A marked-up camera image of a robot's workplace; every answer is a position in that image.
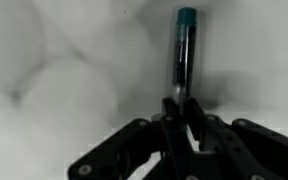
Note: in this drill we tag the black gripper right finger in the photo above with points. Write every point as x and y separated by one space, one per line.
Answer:
224 143

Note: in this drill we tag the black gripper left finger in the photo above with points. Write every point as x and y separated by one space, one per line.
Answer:
172 140

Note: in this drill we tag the teal marker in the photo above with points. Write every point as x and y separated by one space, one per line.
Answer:
184 50

